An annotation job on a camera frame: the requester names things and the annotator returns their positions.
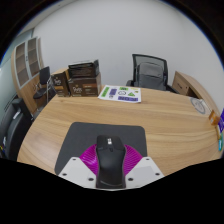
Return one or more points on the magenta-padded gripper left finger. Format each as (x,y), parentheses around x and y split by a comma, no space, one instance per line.
(76,170)

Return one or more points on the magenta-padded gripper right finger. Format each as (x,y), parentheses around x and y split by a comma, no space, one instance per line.
(145,170)

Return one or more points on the black computer mouse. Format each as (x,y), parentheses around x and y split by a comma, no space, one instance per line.
(110,160)

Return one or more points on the dark grey mouse pad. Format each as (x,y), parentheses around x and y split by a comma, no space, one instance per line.
(83,136)

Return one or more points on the black leather office chair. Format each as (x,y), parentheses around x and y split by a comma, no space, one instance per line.
(13,126)

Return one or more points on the blue packet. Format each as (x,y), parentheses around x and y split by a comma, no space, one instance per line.
(220,145)

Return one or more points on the white green purple printed sheet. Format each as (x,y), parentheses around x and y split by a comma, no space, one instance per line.
(120,94)

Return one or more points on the large brown cardboard box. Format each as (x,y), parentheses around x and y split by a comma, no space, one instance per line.
(85,88)

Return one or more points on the round grey disc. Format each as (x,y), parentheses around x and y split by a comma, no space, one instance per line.
(198,105)

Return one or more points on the orange brown box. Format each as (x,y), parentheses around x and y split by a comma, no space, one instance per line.
(214,117)

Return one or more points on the small brown cardboard box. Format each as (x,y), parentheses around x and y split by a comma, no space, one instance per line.
(60,84)

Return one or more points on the grey backpack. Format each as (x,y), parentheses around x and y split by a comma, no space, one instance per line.
(151,76)

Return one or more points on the wooden side cabinet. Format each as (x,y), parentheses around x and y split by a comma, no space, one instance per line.
(190,83)

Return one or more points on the small black visitor chair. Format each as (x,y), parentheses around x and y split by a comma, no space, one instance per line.
(44,76)

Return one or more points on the black box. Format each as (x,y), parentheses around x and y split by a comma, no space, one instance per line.
(83,69)

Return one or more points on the black mesh office chair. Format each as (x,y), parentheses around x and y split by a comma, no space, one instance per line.
(136,59)

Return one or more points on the wooden shelf unit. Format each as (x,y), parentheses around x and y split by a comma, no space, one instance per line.
(25,65)

